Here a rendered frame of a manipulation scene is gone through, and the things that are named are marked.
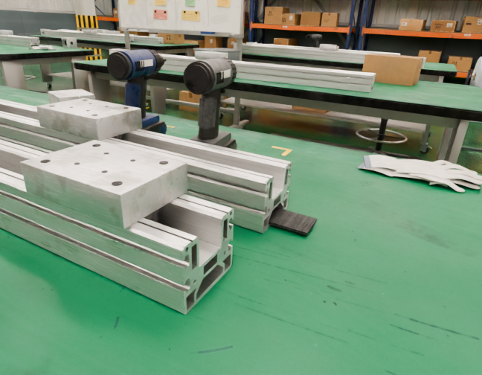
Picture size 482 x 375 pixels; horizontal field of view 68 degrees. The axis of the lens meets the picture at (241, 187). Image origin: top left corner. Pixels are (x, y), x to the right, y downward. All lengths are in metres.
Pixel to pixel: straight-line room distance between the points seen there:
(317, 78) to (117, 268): 1.69
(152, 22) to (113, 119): 3.46
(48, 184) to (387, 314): 0.40
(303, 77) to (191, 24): 2.01
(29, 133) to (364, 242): 0.67
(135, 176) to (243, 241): 0.19
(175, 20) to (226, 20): 0.58
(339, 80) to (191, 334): 1.71
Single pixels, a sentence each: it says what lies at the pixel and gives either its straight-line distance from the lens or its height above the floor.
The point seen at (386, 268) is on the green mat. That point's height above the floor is 0.78.
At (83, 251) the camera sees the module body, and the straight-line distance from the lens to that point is 0.47.
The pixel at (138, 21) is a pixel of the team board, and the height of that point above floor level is 1.05.
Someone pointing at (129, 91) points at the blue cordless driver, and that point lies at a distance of 0.87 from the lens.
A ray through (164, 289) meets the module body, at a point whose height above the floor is 0.80.
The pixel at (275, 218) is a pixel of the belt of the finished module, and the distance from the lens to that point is 0.56.
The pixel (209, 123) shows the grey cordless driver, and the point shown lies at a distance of 0.72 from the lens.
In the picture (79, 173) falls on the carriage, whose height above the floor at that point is 0.90.
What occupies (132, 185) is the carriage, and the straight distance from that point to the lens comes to 0.39.
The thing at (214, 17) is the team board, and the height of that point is 1.11.
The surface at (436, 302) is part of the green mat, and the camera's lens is 0.49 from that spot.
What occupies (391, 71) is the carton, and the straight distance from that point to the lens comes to 2.37.
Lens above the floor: 1.06
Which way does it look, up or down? 24 degrees down
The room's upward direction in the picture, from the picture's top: 3 degrees clockwise
